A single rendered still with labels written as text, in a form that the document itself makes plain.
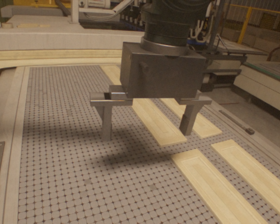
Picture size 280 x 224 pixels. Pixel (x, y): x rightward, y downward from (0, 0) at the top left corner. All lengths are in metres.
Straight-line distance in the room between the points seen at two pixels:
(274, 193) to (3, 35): 2.49
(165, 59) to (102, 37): 1.90
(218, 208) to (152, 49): 0.71
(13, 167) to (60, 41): 1.59
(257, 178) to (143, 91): 0.84
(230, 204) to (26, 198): 0.86
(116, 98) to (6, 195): 0.62
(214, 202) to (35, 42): 2.13
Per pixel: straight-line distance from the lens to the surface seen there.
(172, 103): 1.61
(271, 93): 4.24
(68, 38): 2.34
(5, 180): 1.02
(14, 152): 1.14
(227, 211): 0.96
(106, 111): 0.61
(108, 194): 0.89
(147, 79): 0.54
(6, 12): 4.59
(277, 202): 1.16
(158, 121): 1.32
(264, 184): 1.19
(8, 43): 2.37
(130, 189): 0.91
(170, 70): 0.55
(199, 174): 1.04
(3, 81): 2.05
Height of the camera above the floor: 1.60
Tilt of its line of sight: 30 degrees down
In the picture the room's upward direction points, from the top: 9 degrees clockwise
